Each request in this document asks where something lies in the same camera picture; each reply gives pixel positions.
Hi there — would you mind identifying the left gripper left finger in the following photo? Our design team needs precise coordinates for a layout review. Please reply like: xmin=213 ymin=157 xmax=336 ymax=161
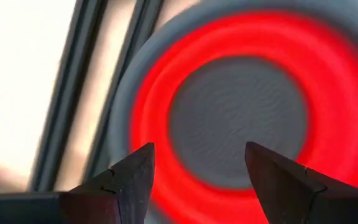
xmin=60 ymin=142 xmax=156 ymax=224

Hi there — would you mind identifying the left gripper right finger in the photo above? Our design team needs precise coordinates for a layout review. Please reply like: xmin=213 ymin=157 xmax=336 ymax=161
xmin=244 ymin=141 xmax=358 ymax=224

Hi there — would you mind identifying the red collapsible bowl grey rim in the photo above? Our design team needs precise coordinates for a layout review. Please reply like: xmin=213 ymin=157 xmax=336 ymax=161
xmin=106 ymin=0 xmax=358 ymax=224

